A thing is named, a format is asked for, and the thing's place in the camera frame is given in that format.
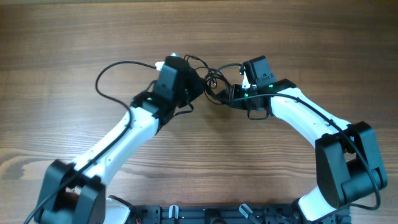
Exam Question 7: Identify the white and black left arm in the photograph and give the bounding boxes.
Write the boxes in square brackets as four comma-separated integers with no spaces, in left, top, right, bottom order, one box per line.
[25,54,204,223]

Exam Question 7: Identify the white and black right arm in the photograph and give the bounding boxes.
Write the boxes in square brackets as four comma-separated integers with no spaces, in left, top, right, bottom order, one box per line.
[209,55,387,223]

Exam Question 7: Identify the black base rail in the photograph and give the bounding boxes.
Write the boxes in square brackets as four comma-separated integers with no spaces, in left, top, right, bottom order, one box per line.
[126,204,302,224]

